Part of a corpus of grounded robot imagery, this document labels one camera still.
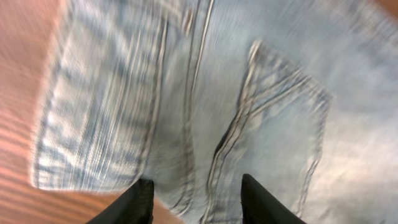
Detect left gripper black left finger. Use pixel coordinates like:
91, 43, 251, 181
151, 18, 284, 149
87, 179, 154, 224

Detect light blue denim shorts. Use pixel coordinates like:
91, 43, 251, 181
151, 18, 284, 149
31, 0, 397, 223

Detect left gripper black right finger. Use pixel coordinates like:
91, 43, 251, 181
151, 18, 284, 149
241, 174, 305, 224

